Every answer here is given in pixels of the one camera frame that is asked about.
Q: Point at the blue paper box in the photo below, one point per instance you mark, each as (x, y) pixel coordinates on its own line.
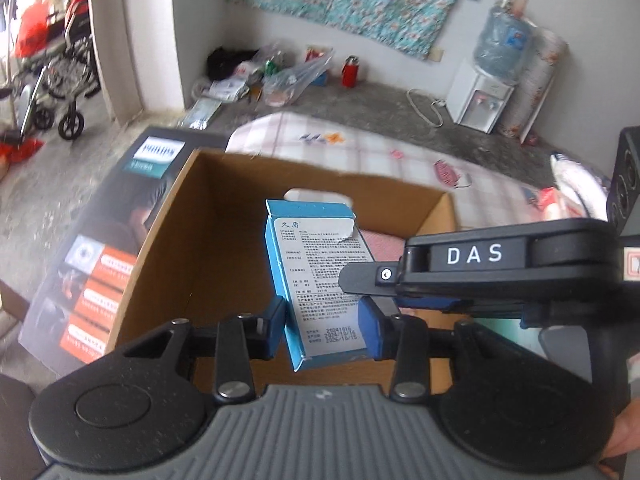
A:
(310, 260)

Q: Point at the clear flat packet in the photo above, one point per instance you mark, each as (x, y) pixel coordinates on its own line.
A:
(202, 114)

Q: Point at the red thermos bottle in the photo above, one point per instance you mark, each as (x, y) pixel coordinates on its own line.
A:
(350, 72)

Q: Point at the person's right hand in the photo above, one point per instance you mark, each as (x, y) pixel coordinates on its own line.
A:
(630, 435)

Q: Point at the red plastic bag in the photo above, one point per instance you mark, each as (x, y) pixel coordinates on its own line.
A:
(22, 152)
(32, 30)

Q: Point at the wheelchair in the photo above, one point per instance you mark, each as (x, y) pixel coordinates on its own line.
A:
(55, 75)

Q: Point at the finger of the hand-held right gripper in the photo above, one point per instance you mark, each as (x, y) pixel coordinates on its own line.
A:
(367, 277)
(435, 304)

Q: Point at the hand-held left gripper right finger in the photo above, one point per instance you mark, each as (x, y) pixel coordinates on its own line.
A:
(372, 332)

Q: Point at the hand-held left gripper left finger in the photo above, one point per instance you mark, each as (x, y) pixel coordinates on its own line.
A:
(272, 327)

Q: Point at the rolled floral mat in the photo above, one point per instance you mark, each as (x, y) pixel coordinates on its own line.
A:
(535, 90)

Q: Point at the white water dispenser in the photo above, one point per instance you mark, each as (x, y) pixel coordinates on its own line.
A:
(475, 100)

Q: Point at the black bag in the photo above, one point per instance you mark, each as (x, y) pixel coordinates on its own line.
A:
(227, 62)

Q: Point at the beige wall switch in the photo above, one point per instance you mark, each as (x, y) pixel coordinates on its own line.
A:
(437, 54)

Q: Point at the clear plastic bag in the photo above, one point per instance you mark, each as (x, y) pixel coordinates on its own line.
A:
(295, 80)

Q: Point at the dark printed appliance box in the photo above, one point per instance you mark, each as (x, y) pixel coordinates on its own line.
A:
(105, 240)

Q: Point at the pink towel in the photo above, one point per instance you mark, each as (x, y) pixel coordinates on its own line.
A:
(382, 245)

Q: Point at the brown cardboard box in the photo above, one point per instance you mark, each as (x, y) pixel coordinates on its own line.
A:
(210, 240)

